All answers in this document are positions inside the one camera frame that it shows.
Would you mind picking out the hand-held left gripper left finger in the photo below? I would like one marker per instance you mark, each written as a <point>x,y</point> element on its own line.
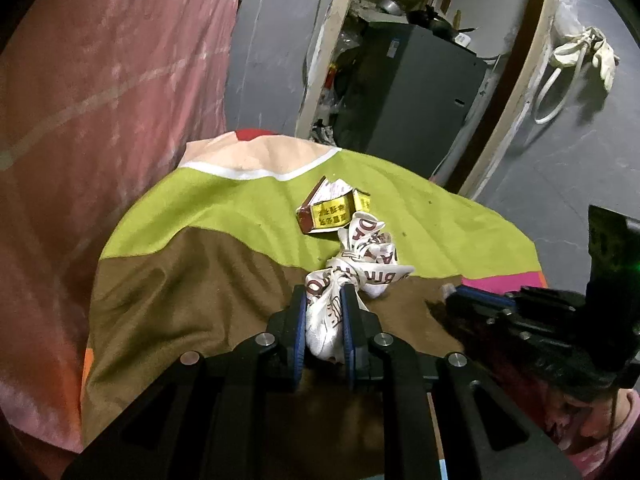
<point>298,332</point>

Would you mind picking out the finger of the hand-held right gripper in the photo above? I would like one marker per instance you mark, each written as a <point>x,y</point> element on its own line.
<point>470,317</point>
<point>487,296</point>

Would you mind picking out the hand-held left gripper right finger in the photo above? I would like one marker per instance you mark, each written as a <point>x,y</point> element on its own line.
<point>348,332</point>

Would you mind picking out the white printed paper bag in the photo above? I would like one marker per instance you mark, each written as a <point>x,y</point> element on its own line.
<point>325,312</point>

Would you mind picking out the yellow and brown small box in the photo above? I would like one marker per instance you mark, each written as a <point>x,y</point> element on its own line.
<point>325,212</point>

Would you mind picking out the multicoloured blanket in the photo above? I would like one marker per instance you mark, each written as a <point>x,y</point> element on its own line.
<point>200,235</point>

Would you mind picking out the grey cabinet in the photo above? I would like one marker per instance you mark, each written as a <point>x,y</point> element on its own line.
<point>400,100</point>

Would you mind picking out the white and red plastic bag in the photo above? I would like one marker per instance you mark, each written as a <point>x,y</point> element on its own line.
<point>332,87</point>

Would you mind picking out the black wok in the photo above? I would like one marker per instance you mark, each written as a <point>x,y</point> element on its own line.
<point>440,22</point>

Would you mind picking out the pink checked cloth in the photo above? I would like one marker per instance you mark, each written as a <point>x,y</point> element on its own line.
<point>100,110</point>

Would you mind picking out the metal pot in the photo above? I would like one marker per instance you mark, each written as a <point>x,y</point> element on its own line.
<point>389,5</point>

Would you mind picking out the white cloth on wall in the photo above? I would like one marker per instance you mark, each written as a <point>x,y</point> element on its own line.
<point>582,47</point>

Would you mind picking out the wooden door frame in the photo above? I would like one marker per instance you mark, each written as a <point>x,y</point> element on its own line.
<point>325,60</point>

